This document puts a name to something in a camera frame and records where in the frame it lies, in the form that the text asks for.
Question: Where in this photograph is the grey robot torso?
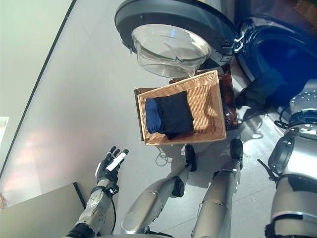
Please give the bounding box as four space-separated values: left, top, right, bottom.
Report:
106 232 174 238

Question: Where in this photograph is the rectangular wicker laundry basket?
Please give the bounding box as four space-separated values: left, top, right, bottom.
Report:
137 69 227 147

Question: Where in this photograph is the silver left robot leg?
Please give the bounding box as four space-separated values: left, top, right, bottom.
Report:
120 145 198 235

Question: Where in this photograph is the silver robot leg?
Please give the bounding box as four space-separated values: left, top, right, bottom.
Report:
192 138 245 238
120 145 198 235

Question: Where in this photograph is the silver right robot leg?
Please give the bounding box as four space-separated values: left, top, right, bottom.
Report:
192 138 245 238

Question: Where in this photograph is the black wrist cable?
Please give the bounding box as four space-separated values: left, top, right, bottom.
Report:
108 195 117 234
273 106 293 129

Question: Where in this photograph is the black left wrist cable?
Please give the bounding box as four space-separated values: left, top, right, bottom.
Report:
108 195 117 234

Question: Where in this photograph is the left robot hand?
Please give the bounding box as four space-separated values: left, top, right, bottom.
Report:
96 146 130 184

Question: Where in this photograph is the charcoal folded garment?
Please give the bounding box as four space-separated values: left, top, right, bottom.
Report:
155 91 195 141

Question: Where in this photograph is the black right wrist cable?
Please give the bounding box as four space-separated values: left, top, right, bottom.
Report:
273 106 293 129

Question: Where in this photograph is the grey front-load washing machine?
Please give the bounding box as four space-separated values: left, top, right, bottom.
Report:
217 0 317 129

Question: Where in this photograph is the blue garment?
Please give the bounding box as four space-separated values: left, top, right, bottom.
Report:
145 98 163 133

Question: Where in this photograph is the round glass washer door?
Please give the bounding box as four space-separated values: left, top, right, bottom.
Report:
114 0 237 78

